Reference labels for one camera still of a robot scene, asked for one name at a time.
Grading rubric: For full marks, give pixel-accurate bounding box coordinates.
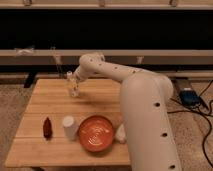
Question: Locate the small dark red bottle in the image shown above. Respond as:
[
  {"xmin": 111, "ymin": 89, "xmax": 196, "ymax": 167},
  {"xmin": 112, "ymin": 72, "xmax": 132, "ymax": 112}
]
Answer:
[{"xmin": 43, "ymin": 118, "xmax": 52, "ymax": 139}]

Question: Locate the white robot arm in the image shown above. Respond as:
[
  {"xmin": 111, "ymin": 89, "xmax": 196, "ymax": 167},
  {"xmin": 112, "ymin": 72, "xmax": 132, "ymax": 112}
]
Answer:
[{"xmin": 74, "ymin": 53, "xmax": 182, "ymax": 171}]

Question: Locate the orange ceramic bowl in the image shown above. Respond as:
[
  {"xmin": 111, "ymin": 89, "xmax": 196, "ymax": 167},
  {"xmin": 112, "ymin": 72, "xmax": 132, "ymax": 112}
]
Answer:
[{"xmin": 78, "ymin": 115, "xmax": 114, "ymax": 152}]

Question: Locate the blue device on floor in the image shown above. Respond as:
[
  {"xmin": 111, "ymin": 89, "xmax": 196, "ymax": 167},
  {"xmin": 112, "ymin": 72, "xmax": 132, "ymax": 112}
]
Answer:
[{"xmin": 179, "ymin": 89, "xmax": 200, "ymax": 106}]

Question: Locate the white cup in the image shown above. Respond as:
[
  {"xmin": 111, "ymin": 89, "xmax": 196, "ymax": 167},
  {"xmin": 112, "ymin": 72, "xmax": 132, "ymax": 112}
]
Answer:
[{"xmin": 62, "ymin": 116, "xmax": 78, "ymax": 140}]

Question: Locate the clear plastic bottle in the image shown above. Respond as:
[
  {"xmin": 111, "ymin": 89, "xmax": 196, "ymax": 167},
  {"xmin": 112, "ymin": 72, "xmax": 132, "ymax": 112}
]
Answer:
[{"xmin": 67, "ymin": 71, "xmax": 79, "ymax": 97}]

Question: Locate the wooden table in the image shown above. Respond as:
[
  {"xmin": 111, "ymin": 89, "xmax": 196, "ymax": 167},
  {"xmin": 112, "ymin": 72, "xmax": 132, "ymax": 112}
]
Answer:
[{"xmin": 4, "ymin": 78, "xmax": 132, "ymax": 168}]

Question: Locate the grey metal rail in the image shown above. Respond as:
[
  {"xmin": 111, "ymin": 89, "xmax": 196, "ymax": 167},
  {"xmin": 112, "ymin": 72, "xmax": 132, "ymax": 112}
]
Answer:
[{"xmin": 0, "ymin": 49, "xmax": 213, "ymax": 65}]

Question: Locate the black floor cable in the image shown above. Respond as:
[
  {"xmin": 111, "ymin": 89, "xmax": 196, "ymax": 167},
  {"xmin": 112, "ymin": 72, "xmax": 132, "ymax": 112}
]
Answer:
[{"xmin": 166, "ymin": 79, "xmax": 213, "ymax": 168}]

